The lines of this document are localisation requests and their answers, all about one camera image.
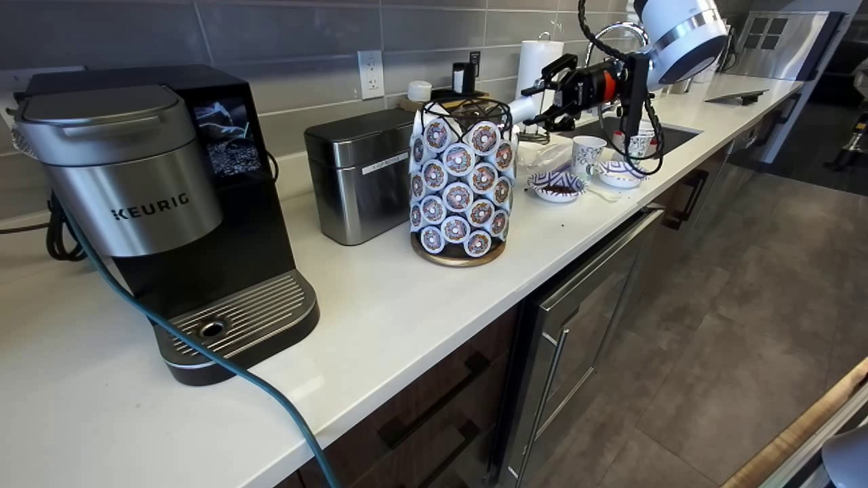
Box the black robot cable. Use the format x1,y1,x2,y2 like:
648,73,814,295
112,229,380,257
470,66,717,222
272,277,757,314
574,0,669,181

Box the dark kitchen sink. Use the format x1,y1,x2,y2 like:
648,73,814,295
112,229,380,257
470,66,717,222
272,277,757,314
595,115,703,162

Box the black cabinet handle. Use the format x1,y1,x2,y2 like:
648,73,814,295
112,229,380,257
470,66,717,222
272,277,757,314
661,169,714,230

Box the black flat tablet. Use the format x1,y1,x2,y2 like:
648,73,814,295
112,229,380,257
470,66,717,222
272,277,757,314
703,90,768,108

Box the grey round object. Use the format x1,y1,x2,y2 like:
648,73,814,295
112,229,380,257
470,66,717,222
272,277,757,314
820,425,868,488

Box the wooden rail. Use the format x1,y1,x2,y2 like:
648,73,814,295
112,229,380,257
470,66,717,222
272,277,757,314
721,355,868,488

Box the silver black Keurig coffee machine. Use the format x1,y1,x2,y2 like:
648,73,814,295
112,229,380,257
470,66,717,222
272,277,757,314
6,62,322,388

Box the black power cord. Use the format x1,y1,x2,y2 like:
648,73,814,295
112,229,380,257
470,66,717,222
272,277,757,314
43,193,90,265

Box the stainless steel dishwasher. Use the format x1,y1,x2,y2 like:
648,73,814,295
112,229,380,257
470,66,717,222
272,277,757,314
500,204,668,485

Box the small black device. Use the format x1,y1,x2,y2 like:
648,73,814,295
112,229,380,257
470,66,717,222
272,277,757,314
448,59,477,98

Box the stainless steel box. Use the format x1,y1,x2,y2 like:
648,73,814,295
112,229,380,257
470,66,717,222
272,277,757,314
300,107,420,250

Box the white blue patterned mug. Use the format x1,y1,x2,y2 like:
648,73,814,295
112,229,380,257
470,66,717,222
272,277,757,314
569,134,610,180
625,123,658,162

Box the white paper towel roll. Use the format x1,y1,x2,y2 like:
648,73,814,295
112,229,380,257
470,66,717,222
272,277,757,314
513,37,566,102

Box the black drawer handle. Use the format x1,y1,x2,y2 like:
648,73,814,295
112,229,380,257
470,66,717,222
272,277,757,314
378,351,493,449
416,418,483,488

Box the blue patterned paper plate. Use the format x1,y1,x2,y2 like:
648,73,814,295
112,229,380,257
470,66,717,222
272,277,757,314
523,169,587,205

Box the black wire coffee pod rack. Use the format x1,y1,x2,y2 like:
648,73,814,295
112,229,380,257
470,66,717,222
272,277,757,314
405,96,520,271

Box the teal cable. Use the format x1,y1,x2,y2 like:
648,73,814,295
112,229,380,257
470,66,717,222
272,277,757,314
51,193,345,488

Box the white wall outlet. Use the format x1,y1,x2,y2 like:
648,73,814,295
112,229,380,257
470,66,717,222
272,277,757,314
356,50,387,101

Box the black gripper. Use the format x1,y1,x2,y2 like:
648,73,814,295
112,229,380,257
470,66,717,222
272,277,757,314
520,51,652,134

